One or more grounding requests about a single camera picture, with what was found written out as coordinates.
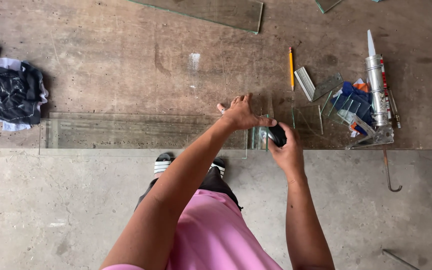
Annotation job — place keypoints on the heap of dark clothes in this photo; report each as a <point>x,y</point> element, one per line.
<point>9,93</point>

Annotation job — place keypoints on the stacked glass offcuts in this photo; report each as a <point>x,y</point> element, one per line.
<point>341,108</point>

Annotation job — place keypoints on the silver sealant cartridge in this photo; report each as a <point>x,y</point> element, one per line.
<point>376,86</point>

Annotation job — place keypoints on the pink shirt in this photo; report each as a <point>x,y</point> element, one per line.
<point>216,236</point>

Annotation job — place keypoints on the large glass sheet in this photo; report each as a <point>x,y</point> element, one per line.
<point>216,13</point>

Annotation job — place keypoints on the long clear glass strip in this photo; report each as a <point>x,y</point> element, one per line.
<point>126,135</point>

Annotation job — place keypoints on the small glass piece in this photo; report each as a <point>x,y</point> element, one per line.
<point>259,137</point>
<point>308,120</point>

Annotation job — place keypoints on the metal caulking gun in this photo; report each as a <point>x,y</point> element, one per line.
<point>377,137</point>

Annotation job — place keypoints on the striped left sandal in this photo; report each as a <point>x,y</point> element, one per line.
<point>162,164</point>

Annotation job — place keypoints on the metal try square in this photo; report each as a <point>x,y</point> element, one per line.
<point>308,84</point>

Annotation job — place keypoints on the striped sandal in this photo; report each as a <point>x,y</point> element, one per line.
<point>162,164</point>
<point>219,165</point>

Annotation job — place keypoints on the red white marker pen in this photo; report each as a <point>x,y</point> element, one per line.
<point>385,88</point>

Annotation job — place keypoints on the blue cloth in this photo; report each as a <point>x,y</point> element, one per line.
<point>362,99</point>

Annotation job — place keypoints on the person's right hand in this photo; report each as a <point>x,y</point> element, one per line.
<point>291,153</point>

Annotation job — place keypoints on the striped right sandal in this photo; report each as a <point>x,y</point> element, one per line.
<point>219,165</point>

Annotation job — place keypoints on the black handheld tool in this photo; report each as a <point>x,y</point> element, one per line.
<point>277,135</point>

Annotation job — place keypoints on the metal rod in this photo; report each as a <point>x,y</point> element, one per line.
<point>399,259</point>

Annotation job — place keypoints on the orange cloth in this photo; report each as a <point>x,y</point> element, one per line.
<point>362,87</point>

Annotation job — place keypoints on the person's left hand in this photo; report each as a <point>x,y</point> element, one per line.
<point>240,114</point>

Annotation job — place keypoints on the glass sheet corner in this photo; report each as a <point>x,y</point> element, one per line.
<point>326,4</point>

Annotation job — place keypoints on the yellow pencil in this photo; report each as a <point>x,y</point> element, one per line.
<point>291,69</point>

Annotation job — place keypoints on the black shorts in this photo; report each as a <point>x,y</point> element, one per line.
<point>216,182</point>

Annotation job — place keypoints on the small flat glass piece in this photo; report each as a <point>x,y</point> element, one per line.
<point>308,120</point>

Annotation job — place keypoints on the slim metal glass cutter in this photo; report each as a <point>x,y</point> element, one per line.
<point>395,110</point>

